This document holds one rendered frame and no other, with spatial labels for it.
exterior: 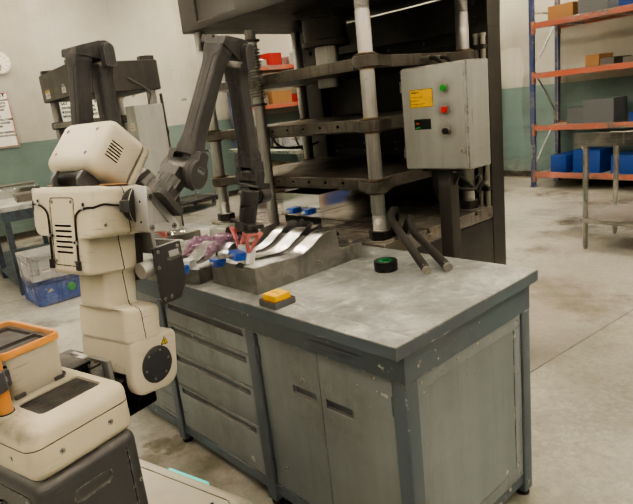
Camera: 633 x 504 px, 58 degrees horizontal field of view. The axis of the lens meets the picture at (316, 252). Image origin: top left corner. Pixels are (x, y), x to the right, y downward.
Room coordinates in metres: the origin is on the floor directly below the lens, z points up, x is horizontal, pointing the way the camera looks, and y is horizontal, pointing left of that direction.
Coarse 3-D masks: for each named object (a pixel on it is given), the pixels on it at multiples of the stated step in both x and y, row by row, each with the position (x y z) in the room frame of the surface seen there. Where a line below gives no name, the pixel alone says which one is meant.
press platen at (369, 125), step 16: (384, 112) 3.18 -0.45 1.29; (400, 112) 2.85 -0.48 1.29; (256, 128) 3.02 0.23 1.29; (272, 128) 2.92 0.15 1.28; (288, 128) 2.83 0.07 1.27; (304, 128) 2.75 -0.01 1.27; (320, 128) 2.68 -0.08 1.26; (336, 128) 2.59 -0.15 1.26; (352, 128) 2.52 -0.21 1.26; (368, 128) 2.33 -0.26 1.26; (384, 128) 2.36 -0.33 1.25
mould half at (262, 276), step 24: (264, 240) 2.11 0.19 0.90; (288, 240) 2.03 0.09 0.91; (312, 240) 1.96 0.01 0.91; (336, 240) 2.01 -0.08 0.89; (264, 264) 1.80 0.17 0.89; (288, 264) 1.85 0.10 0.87; (312, 264) 1.92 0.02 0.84; (336, 264) 2.00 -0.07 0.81; (240, 288) 1.83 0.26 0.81; (264, 288) 1.78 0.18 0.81
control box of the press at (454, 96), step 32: (448, 64) 2.21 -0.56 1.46; (480, 64) 2.23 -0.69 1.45; (416, 96) 2.33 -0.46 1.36; (448, 96) 2.22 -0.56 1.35; (480, 96) 2.23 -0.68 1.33; (416, 128) 2.33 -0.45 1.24; (448, 128) 2.21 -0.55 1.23; (480, 128) 2.22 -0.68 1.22; (416, 160) 2.34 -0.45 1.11; (448, 160) 2.23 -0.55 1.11; (480, 160) 2.22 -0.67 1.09; (448, 192) 2.29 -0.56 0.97; (448, 224) 2.30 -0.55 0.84; (448, 256) 2.30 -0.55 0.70
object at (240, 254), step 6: (240, 246) 1.84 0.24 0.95; (228, 252) 1.81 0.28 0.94; (234, 252) 1.79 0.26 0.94; (240, 252) 1.80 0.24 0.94; (246, 252) 1.81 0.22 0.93; (252, 252) 1.82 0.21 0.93; (222, 258) 1.77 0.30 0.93; (234, 258) 1.79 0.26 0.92; (240, 258) 1.80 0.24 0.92; (246, 258) 1.81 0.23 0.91; (252, 258) 1.83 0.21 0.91; (246, 264) 1.81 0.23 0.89
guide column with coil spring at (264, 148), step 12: (252, 36) 2.93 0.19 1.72; (264, 108) 2.95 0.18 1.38; (264, 120) 2.94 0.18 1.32; (264, 132) 2.93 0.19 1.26; (264, 144) 2.93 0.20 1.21; (264, 156) 2.93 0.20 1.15; (264, 168) 2.93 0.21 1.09; (264, 180) 2.94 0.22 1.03; (276, 204) 2.94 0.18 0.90; (276, 216) 2.93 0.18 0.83
